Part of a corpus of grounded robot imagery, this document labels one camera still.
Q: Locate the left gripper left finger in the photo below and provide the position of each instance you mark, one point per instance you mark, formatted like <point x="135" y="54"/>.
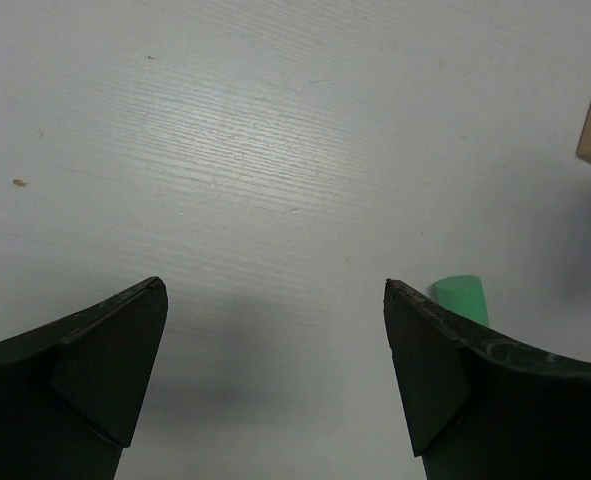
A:
<point x="71" y="391"/>

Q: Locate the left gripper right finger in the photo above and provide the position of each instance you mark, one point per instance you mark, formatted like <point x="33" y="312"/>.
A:
<point x="481" y="405"/>

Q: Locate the green block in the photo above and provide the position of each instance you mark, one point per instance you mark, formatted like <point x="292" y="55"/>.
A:
<point x="463" y="295"/>

